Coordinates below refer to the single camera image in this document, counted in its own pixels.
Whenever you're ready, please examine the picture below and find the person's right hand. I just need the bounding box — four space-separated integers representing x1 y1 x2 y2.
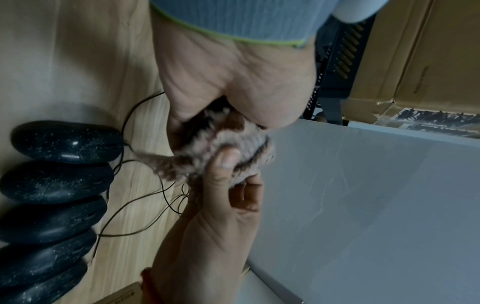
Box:
147 147 266 304

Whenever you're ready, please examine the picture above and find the small stamped cardboard box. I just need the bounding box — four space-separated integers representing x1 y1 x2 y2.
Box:
91 280 148 304

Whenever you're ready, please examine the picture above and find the white left wrist puck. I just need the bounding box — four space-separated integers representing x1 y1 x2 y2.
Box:
333 0 391 24

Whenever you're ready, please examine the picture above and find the pink fluffy wiping cloth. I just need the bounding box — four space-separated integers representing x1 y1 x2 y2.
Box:
134 102 277 191

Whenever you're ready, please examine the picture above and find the large stamped cardboard box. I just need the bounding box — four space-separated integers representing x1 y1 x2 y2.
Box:
391 0 480 139

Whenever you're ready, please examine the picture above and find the grey left wrist sleeve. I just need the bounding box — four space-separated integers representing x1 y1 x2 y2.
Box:
148 0 341 50

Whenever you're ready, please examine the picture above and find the tangle of black mouse cables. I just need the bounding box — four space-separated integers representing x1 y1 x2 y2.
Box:
89 91 196 262

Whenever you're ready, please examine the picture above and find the black stacked tray rack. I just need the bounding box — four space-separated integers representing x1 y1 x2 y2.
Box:
305 13 378 123

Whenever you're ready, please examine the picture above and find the person's left hand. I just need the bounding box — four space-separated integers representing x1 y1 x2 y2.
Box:
151 10 321 157

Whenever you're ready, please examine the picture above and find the plain cardboard box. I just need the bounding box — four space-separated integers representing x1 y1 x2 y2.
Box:
341 0 436 126

